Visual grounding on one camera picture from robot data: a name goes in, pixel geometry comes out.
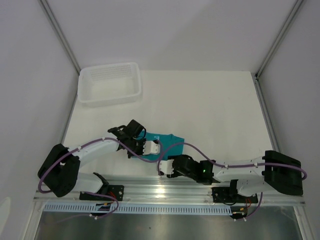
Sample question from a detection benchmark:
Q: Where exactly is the teal t-shirt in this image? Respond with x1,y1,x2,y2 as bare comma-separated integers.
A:
132,131,186,163

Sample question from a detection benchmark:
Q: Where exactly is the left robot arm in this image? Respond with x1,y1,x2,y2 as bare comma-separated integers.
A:
37,119,147,200

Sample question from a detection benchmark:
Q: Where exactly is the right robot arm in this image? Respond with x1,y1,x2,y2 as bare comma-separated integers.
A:
159,150,306,202

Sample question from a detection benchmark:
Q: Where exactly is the white plastic basket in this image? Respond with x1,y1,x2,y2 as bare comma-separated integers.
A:
77,62,143,108

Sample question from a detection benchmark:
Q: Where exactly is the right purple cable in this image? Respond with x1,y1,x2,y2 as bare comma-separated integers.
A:
156,142,308,222

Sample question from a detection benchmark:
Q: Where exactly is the purple cable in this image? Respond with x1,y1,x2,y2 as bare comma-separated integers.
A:
37,136,165,221
156,142,308,222

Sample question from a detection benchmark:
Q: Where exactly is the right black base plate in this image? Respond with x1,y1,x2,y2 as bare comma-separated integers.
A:
211,187,258,206

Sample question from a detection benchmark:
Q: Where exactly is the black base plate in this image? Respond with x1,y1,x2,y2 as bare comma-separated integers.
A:
211,187,258,206
79,185,125,202

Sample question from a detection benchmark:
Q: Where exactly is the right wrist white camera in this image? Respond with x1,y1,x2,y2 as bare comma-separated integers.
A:
158,159,174,176

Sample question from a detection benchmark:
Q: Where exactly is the aluminium mounting rail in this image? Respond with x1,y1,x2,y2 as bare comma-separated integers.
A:
33,175,306,206

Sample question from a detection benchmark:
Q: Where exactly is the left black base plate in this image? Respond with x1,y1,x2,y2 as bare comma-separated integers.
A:
79,185,125,202

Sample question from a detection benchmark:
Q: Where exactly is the white slotted cable duct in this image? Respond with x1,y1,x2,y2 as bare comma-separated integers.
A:
43,202,232,216

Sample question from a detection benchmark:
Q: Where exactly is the right aluminium frame post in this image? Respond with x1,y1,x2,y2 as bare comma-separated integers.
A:
254,0,306,77

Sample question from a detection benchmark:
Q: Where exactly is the aluminium frame post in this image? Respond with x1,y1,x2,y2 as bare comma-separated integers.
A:
254,0,306,77
37,0,81,75

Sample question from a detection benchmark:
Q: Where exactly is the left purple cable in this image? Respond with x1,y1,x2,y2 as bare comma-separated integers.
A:
37,136,165,221

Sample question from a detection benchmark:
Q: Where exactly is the left aluminium frame post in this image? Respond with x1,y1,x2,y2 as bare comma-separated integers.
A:
37,0,81,75

